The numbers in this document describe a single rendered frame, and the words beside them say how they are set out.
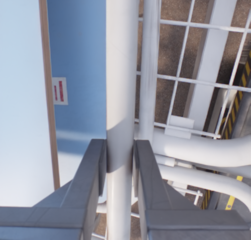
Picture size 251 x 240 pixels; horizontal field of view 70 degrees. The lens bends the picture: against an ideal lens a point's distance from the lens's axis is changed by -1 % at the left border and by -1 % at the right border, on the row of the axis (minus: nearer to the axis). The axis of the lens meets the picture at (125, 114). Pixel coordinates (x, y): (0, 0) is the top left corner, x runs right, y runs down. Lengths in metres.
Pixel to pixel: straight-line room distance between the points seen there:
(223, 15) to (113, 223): 0.30
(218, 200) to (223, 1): 0.46
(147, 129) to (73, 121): 0.11
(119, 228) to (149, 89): 0.16
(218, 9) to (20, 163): 0.32
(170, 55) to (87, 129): 0.56
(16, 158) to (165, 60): 0.67
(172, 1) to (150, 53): 0.57
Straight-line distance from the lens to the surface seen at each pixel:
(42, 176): 0.17
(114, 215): 0.17
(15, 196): 0.20
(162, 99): 0.78
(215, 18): 0.33
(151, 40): 0.25
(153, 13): 0.25
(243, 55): 0.69
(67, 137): 0.30
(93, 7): 0.27
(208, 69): 0.32
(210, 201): 0.58
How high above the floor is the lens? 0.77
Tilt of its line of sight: 71 degrees down
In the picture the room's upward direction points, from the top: 138 degrees counter-clockwise
